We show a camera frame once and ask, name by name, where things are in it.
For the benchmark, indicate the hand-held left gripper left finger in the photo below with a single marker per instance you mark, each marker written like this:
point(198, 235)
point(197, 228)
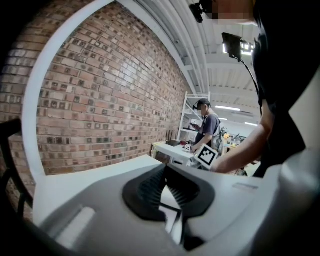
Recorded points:
point(107, 215)

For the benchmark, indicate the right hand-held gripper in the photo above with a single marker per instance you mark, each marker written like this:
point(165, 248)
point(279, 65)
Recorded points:
point(206, 155)

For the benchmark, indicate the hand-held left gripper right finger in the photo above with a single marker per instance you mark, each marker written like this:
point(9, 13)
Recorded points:
point(232, 205)

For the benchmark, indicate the black framed nature picture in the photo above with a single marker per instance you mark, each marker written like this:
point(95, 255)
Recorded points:
point(173, 225)

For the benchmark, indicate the person's right forearm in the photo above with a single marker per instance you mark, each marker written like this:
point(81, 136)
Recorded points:
point(240, 150)

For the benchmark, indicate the cluttered workbench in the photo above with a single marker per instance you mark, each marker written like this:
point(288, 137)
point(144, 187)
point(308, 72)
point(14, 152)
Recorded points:
point(232, 141)

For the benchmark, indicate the white side desk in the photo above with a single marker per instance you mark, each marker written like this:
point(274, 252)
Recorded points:
point(172, 152)

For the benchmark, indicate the black router with antennas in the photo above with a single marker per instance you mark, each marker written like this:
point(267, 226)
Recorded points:
point(172, 142)

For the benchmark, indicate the white shelf rack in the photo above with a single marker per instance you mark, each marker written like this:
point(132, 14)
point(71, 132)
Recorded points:
point(187, 112)

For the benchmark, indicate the long ceiling light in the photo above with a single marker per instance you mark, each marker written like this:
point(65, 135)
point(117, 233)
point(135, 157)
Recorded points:
point(227, 108)
point(250, 124)

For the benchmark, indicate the black box device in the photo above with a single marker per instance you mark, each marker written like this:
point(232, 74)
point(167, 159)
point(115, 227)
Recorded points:
point(232, 46)

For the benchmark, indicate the person's black clothing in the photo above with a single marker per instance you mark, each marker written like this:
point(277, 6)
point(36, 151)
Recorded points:
point(285, 75)

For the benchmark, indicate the black head-worn camera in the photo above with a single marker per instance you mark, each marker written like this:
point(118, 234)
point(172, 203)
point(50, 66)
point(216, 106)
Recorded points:
point(201, 8)

